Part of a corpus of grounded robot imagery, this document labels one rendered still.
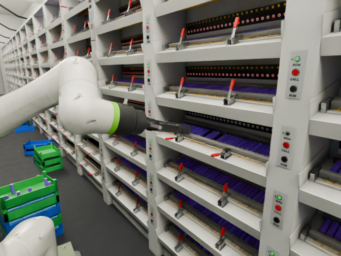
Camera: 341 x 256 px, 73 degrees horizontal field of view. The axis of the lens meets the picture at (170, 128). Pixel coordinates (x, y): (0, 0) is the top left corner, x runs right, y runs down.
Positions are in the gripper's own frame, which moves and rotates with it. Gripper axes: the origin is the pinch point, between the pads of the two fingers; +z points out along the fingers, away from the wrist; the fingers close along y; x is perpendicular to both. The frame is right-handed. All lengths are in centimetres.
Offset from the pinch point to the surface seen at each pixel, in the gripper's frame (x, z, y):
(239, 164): 7.9, 16.7, -16.1
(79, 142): 46, 28, 172
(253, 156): 4.1, 19.6, -19.2
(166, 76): -21.5, 14.9, 33.5
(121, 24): -47, 1, 66
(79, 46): -46, 12, 174
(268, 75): -25.4, 24.5, -14.5
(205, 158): 10.6, 16.8, -0.5
